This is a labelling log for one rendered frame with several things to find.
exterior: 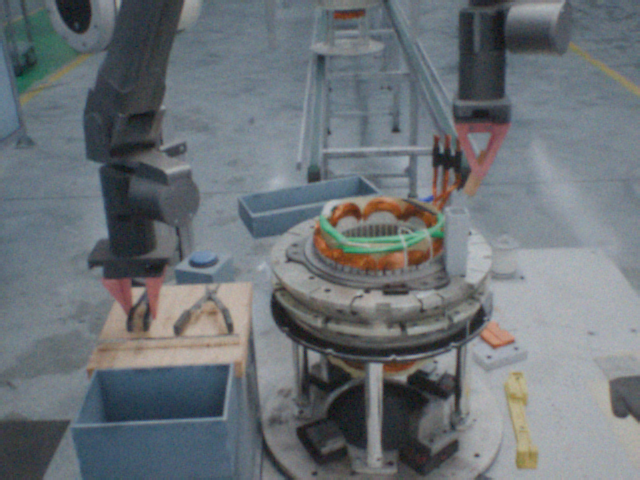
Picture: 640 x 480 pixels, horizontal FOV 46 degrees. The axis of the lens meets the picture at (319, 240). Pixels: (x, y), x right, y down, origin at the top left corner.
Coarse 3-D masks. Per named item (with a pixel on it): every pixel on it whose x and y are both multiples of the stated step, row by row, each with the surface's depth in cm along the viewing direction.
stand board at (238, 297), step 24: (168, 288) 108; (192, 288) 107; (240, 288) 107; (120, 312) 102; (168, 312) 101; (240, 312) 101; (120, 336) 96; (144, 336) 96; (168, 336) 96; (240, 336) 95; (96, 360) 92; (120, 360) 92; (144, 360) 91; (168, 360) 91; (192, 360) 91; (216, 360) 91; (240, 360) 91
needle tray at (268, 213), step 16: (256, 192) 140; (272, 192) 141; (288, 192) 142; (304, 192) 143; (320, 192) 144; (336, 192) 145; (352, 192) 146; (368, 192) 142; (240, 208) 138; (256, 208) 141; (272, 208) 142; (288, 208) 143; (304, 208) 132; (320, 208) 133; (256, 224) 130; (272, 224) 131; (288, 224) 133
